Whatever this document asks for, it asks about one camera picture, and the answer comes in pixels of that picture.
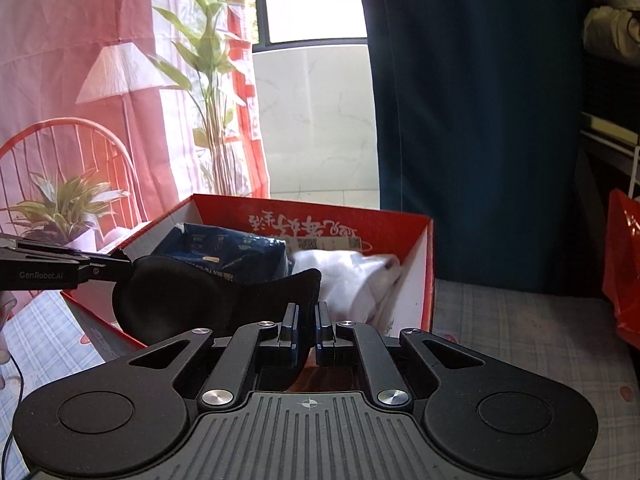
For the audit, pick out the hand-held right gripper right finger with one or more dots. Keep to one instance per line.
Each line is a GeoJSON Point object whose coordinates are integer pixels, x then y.
{"type": "Point", "coordinates": [325, 335]}

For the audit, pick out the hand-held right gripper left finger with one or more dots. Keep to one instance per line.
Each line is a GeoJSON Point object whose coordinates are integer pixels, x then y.
{"type": "Point", "coordinates": [289, 335]}

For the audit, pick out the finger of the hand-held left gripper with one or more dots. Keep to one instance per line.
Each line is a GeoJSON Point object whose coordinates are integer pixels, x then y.
{"type": "Point", "coordinates": [107, 270]}

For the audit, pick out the white soft cloth bundle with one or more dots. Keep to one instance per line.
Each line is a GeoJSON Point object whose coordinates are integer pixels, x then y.
{"type": "Point", "coordinates": [350, 280]}

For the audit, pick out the black eye mask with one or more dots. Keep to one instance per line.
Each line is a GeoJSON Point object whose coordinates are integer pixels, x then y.
{"type": "Point", "coordinates": [165, 300]}

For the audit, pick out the red cardboard box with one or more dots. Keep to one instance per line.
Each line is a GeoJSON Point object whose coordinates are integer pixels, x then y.
{"type": "Point", "coordinates": [415, 270]}

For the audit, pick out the person's left hand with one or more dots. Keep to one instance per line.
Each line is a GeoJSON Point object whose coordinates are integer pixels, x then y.
{"type": "Point", "coordinates": [4, 350]}

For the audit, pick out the blue plastic packet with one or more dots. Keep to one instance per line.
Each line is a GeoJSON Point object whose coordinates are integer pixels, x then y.
{"type": "Point", "coordinates": [220, 250]}

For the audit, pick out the plaid bed sheet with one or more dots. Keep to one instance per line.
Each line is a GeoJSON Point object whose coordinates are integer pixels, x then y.
{"type": "Point", "coordinates": [525, 335]}

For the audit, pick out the window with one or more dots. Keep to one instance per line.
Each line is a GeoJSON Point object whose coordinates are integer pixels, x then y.
{"type": "Point", "coordinates": [310, 110]}

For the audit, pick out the dark blue curtain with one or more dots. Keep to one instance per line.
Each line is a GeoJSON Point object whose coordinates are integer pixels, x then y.
{"type": "Point", "coordinates": [475, 110]}

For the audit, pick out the orange plastic bag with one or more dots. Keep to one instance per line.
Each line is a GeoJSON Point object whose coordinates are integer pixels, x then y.
{"type": "Point", "coordinates": [622, 270]}

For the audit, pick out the book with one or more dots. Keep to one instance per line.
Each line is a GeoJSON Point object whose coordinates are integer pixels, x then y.
{"type": "Point", "coordinates": [610, 129]}

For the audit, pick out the pale cloth bundle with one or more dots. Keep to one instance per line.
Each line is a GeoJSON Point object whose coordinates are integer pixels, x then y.
{"type": "Point", "coordinates": [612, 35]}

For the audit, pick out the printed pink wall cloth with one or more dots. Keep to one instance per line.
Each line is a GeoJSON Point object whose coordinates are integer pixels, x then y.
{"type": "Point", "coordinates": [75, 20]}

